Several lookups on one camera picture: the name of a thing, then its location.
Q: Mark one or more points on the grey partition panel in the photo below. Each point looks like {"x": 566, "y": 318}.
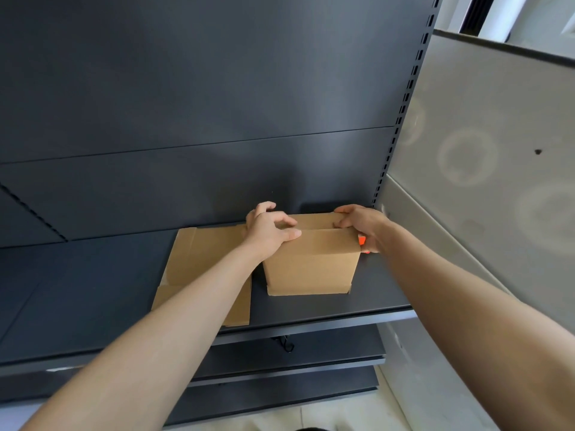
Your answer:
{"x": 485, "y": 166}

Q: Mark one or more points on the person's right hand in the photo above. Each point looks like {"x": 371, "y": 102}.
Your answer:
{"x": 366, "y": 224}

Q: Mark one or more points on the perforated dark shelf upright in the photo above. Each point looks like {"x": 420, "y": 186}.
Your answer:
{"x": 411, "y": 85}

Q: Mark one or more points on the person's left hand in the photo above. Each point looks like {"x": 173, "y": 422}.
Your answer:
{"x": 263, "y": 233}

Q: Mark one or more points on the brown cardboard box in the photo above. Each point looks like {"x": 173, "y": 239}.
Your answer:
{"x": 314, "y": 264}

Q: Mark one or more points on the person's left thumb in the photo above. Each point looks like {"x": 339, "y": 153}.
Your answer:
{"x": 289, "y": 235}

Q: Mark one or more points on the person's left forearm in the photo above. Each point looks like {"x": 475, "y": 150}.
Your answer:
{"x": 170, "y": 336}

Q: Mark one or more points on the person's right forearm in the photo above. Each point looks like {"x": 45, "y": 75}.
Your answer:
{"x": 471, "y": 323}

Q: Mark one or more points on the dark metal shelf board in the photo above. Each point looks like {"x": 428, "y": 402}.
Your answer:
{"x": 278, "y": 394}
{"x": 287, "y": 354}
{"x": 90, "y": 300}

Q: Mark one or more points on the black hook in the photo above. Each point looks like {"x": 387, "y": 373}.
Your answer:
{"x": 285, "y": 343}

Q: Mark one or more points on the orange utility knife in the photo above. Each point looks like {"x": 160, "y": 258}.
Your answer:
{"x": 362, "y": 244}

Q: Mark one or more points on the flat brown cardboard sheet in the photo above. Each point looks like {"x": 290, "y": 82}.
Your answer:
{"x": 202, "y": 260}

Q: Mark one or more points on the dark shelving back panel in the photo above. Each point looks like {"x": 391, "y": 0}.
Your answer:
{"x": 202, "y": 107}

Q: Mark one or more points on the person's right fingers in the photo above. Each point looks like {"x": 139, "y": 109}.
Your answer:
{"x": 346, "y": 216}

